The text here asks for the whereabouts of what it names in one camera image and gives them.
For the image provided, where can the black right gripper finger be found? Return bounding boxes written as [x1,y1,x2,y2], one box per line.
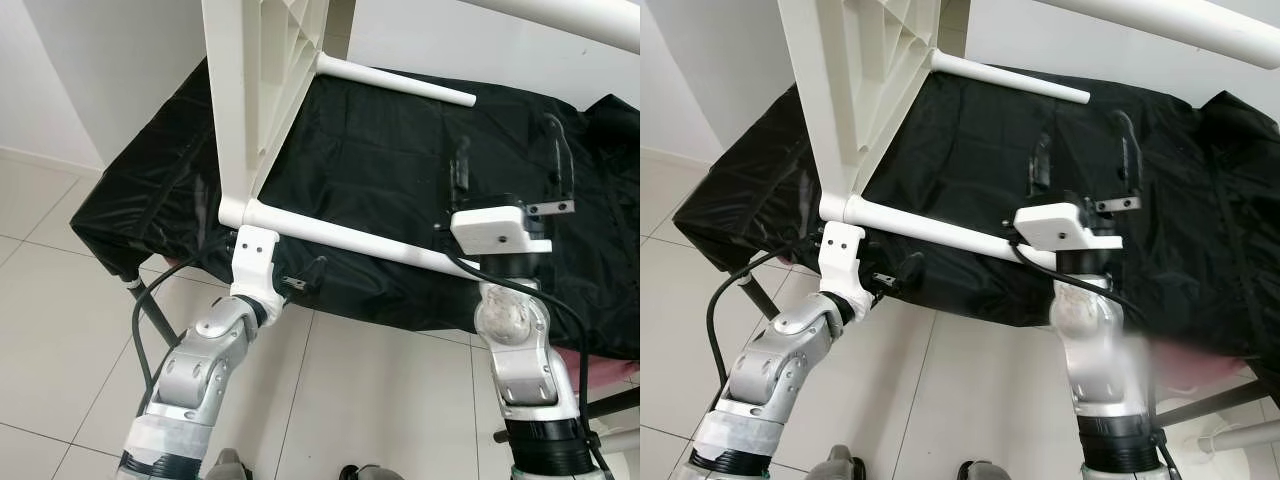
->
[542,112,577,202]
[449,134,474,213]
[1111,107,1144,198]
[1029,131,1053,203]

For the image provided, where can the white plastic table leg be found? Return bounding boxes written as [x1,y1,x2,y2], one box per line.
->
[1033,0,1280,72]
[455,0,640,55]
[819,192,1063,272]
[929,47,1092,106]
[217,196,483,278]
[315,52,479,108]

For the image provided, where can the white plastic table top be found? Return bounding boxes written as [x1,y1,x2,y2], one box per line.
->
[778,0,942,224]
[200,0,332,230]

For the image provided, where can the red chair seat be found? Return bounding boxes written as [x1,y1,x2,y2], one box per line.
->
[553,344,640,389]
[1140,334,1280,389]

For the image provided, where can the grey robot left foot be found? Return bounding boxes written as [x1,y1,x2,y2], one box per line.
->
[819,445,867,480]
[208,449,253,480]

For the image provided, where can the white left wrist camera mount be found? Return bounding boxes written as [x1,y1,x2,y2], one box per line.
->
[817,221,875,312]
[229,224,287,313]

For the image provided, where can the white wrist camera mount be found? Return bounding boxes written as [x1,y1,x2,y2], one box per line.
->
[229,224,287,313]
[449,204,554,260]
[1012,202,1124,254]
[817,221,875,312]

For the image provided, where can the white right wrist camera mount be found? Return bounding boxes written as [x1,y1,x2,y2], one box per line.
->
[449,204,554,260]
[1012,202,1124,254]

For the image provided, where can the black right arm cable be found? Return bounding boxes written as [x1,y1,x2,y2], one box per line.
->
[1008,238,1183,476]
[438,248,605,476]

